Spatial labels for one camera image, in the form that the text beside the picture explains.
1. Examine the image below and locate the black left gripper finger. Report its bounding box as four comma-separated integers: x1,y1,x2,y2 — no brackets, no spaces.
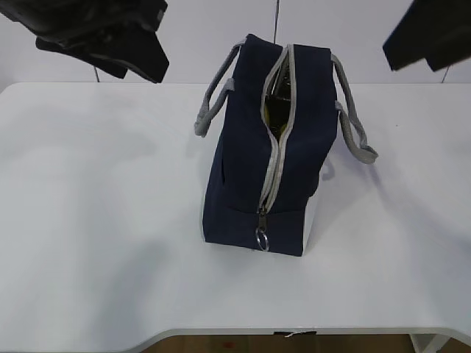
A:
88,26,169,83
35,35,129,79

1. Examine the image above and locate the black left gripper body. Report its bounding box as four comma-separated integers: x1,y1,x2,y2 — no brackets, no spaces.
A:
1,0,168,40

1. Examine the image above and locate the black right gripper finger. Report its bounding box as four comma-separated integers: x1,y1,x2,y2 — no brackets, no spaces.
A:
426,43,470,71
383,0,470,71

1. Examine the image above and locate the navy and white lunch bag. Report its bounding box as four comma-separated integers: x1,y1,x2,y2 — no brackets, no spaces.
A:
194,34,378,257

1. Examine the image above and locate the yellow banana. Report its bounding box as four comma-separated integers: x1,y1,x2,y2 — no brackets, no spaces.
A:
264,96,291,140

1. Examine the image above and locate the black tape on table edge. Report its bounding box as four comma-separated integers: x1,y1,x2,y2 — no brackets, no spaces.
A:
273,331,317,338

